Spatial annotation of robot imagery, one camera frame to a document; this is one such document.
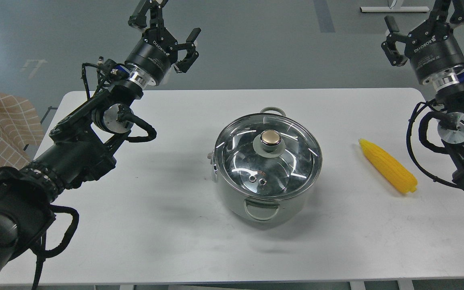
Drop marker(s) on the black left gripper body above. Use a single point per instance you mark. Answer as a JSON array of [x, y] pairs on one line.
[[152, 54]]

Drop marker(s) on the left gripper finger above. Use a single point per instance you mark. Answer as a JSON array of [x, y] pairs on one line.
[[148, 14], [182, 66]]

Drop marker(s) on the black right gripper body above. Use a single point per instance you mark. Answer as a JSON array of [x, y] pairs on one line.
[[433, 50]]

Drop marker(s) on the yellow corn cob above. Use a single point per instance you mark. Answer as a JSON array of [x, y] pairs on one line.
[[390, 168]]

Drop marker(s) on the glass pot lid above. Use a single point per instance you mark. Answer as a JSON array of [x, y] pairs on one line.
[[267, 157]]

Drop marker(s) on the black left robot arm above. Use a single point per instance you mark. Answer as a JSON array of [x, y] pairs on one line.
[[85, 141]]

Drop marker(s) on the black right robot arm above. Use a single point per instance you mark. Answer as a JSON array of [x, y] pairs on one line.
[[442, 129]]

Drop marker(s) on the stainless steel pot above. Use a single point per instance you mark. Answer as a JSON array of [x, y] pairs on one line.
[[254, 210]]

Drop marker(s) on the white floor stand base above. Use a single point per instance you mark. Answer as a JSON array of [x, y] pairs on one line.
[[394, 6]]

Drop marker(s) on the beige checkered cloth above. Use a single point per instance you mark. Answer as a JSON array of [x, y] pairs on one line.
[[19, 126]]

